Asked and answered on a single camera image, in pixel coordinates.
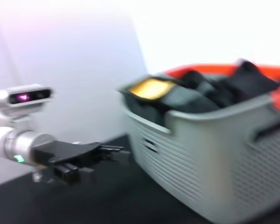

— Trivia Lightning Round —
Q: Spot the black tablecloth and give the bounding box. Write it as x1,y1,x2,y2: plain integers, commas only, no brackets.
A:
0,134,217,224

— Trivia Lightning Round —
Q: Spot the silver wrist connector knob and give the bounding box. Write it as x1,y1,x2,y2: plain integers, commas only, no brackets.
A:
32,170,43,183

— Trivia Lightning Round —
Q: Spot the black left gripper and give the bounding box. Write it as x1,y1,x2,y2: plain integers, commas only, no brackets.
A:
30,140,132,187

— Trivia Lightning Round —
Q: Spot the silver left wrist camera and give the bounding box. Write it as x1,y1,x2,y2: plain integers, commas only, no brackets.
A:
4,84,55,108

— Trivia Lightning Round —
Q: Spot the yellow and grey towel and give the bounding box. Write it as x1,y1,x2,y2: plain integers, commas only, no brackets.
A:
127,77,175,101

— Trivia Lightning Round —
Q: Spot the grey perforated plastic storage box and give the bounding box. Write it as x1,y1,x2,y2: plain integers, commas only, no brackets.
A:
118,90,280,224

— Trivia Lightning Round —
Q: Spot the black cloth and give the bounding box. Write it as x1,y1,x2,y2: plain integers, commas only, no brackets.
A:
123,60,280,128

